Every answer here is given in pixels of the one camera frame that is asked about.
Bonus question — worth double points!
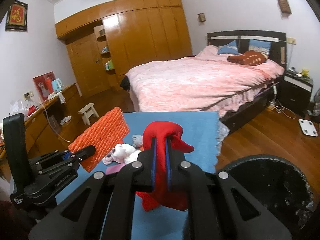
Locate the wall lamp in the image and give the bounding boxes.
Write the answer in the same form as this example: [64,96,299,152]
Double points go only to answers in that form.
[198,12,206,23]
[278,0,292,15]

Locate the yellow plush toy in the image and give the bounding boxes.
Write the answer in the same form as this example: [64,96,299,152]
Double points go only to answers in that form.
[300,69,310,79]

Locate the left wall lamp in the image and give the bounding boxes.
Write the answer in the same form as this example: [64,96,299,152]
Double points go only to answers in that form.
[198,12,206,23]

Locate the dark nightstand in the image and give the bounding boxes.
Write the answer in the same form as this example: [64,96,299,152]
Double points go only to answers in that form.
[279,70,313,117]

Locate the grey crumpled tissue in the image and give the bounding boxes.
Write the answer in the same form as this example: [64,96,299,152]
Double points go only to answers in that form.
[132,135,143,148]

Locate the right wall lamp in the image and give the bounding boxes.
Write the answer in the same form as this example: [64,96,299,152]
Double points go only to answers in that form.
[278,0,292,15]

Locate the white crumpled tissue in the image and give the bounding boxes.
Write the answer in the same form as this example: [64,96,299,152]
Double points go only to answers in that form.
[103,144,141,165]

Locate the right blue pillow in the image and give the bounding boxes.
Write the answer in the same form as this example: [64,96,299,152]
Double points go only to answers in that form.
[248,39,271,57]

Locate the red rubber glove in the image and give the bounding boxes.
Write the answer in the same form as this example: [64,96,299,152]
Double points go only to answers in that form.
[136,121,194,212]

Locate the black lined trash bin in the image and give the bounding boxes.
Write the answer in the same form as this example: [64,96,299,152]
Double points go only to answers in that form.
[222,154,314,234]

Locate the blue table cloth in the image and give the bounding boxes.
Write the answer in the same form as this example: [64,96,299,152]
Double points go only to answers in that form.
[47,121,219,239]

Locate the brown dotted pillow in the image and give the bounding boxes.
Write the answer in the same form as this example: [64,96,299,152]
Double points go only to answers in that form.
[227,50,267,66]

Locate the blue pillow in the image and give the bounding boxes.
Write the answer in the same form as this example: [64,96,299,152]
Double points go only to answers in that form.
[248,39,271,57]
[217,40,240,55]

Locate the white power strip cable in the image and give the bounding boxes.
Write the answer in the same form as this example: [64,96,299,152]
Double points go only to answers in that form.
[267,84,297,120]

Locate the pink duvet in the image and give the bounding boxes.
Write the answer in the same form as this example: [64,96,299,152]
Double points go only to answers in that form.
[125,45,284,118]

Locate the plaid shirt on chair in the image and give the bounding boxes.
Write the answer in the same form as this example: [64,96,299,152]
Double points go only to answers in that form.
[312,89,320,123]

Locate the orange foam net sheet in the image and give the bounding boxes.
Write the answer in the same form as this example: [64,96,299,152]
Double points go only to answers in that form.
[68,107,130,172]

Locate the small white stool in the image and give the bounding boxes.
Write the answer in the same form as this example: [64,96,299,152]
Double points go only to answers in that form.
[78,103,100,126]

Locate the white bathroom scale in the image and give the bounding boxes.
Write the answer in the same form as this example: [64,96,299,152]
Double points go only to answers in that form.
[298,119,318,137]

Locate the wooden side desk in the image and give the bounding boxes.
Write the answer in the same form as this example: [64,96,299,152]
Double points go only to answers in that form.
[0,82,83,165]

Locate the wooden wardrobe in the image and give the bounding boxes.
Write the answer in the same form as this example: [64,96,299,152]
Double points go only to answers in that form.
[55,0,193,98]

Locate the framed red calligraphy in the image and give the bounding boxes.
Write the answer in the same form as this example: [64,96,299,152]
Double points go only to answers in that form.
[5,1,28,31]

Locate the light blue kettle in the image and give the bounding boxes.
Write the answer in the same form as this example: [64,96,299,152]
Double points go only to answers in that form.
[52,78,63,93]

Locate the left blue pillow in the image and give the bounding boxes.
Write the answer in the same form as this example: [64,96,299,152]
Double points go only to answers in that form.
[217,40,240,55]

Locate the pink paper piece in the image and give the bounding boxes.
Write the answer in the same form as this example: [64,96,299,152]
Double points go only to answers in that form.
[105,163,126,175]

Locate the bed with dark frame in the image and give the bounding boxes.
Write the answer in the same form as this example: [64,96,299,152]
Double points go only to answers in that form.
[120,30,287,130]

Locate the red picture frame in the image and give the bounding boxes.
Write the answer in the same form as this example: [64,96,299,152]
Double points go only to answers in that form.
[33,72,56,101]

